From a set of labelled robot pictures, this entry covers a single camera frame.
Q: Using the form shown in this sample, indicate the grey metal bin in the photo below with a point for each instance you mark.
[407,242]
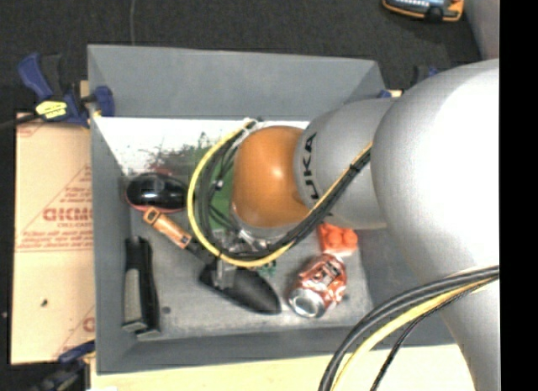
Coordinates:
[235,82]

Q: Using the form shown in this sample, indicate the green flat thing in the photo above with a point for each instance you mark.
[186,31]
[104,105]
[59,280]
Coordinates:
[220,204]

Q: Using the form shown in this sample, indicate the black and grey stapler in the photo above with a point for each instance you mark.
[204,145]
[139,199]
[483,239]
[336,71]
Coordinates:
[135,284]

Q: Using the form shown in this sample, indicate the brown cardboard board red print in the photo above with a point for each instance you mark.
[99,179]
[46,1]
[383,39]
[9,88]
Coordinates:
[50,280]

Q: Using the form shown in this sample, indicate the crushed orange drink can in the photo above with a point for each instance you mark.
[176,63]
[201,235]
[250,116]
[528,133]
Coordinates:
[319,284]

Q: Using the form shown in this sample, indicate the black oval thing red rim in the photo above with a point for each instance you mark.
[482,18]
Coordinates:
[155,191]

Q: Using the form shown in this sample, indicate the orange toy brick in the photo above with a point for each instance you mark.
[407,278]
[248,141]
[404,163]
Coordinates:
[338,239]

